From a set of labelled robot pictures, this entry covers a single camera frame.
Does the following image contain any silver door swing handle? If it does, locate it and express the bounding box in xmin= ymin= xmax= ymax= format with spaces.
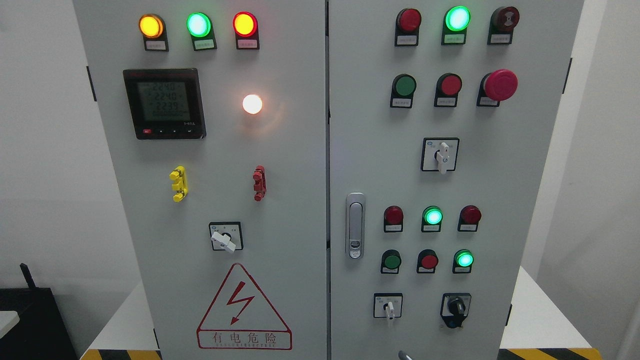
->
xmin=345 ymin=193 xmax=366 ymax=259

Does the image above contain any grey left cabinet door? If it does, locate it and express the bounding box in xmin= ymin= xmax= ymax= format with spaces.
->
xmin=73 ymin=0 xmax=328 ymax=360

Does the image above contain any grey cabinet door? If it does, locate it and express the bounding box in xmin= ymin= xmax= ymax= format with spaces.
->
xmin=73 ymin=0 xmax=328 ymax=360
xmin=327 ymin=0 xmax=584 ymax=360

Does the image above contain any grey right cabinet door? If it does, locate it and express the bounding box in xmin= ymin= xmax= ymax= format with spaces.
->
xmin=327 ymin=0 xmax=584 ymax=360

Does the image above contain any red terminal connector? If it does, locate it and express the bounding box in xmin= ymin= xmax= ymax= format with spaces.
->
xmin=253 ymin=165 xmax=266 ymax=202

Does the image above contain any dark red lamp middle left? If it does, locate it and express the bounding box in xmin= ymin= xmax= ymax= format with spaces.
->
xmin=382 ymin=205 xmax=404 ymax=233

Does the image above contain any dark red lamp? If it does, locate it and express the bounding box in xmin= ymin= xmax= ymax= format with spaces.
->
xmin=394 ymin=7 xmax=422 ymax=47
xmin=382 ymin=205 xmax=404 ymax=233
xmin=457 ymin=205 xmax=482 ymax=232

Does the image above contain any white lit indicator lamp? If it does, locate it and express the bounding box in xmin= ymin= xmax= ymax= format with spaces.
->
xmin=242 ymin=93 xmax=264 ymax=116

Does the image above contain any green lamp middle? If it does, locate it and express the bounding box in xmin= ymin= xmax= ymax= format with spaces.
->
xmin=421 ymin=205 xmax=443 ymax=233

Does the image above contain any green push button upper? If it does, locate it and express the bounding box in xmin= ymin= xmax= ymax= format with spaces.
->
xmin=390 ymin=73 xmax=418 ymax=109

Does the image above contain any red push button lower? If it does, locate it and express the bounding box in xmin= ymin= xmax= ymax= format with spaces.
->
xmin=416 ymin=249 xmax=439 ymax=274

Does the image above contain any red push button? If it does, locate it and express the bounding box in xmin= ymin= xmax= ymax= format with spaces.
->
xmin=433 ymin=72 xmax=463 ymax=108
xmin=416 ymin=249 xmax=439 ymax=274

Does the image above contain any yellow terminal connector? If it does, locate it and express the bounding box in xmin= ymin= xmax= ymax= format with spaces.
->
xmin=169 ymin=165 xmax=189 ymax=203

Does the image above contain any dark red lamp middle right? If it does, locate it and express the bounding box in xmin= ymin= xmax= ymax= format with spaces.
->
xmin=457 ymin=205 xmax=482 ymax=232

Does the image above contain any red push button upper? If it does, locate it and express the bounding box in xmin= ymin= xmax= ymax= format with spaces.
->
xmin=433 ymin=72 xmax=463 ymax=108

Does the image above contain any red high voltage warning sticker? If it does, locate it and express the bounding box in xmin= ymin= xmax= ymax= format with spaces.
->
xmin=196 ymin=263 xmax=293 ymax=351

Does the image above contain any green lit push button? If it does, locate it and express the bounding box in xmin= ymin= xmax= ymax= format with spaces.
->
xmin=452 ymin=249 xmax=474 ymax=274

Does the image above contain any red lit indicator lamp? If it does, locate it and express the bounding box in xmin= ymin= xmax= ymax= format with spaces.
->
xmin=232 ymin=11 xmax=260 ymax=50

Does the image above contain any black digital power meter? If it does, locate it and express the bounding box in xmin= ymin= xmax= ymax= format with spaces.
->
xmin=122 ymin=68 xmax=207 ymax=141

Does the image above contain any dark red lamp top right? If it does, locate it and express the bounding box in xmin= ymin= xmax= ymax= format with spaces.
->
xmin=394 ymin=7 xmax=422 ymax=47

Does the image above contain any green indicator lamp top left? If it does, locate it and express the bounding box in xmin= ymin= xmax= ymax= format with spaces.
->
xmin=186 ymin=12 xmax=217 ymax=51

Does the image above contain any red emergency stop button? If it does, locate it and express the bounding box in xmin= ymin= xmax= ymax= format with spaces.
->
xmin=476 ymin=68 xmax=519 ymax=108

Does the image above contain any green lamp top right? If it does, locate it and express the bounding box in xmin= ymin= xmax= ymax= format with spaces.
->
xmin=441 ymin=5 xmax=471 ymax=46

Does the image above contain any yellow indicator lamp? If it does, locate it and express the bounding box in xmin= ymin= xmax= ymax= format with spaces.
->
xmin=138 ymin=13 xmax=169 ymax=51

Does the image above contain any dark red buzzer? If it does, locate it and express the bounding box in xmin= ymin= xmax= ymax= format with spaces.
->
xmin=487 ymin=6 xmax=521 ymax=45

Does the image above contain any white platform with hazard stripes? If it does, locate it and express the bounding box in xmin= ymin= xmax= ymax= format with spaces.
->
xmin=81 ymin=268 xmax=602 ymax=360

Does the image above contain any black box with antenna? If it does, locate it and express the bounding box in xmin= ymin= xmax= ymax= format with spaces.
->
xmin=0 ymin=263 xmax=78 ymax=360

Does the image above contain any left door selector switch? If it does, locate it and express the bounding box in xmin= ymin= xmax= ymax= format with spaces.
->
xmin=208 ymin=221 xmax=243 ymax=253

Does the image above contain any white selector switch upper right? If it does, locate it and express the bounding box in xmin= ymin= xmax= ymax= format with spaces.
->
xmin=420 ymin=137 xmax=460 ymax=174

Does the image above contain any white selector switch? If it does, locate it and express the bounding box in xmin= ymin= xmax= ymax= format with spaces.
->
xmin=373 ymin=292 xmax=403 ymax=328
xmin=420 ymin=137 xmax=460 ymax=174

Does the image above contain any white selector switch lower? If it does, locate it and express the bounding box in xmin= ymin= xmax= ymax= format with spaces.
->
xmin=373 ymin=292 xmax=403 ymax=328

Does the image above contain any black rotary knob switch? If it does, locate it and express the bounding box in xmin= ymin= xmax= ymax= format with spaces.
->
xmin=439 ymin=292 xmax=473 ymax=329

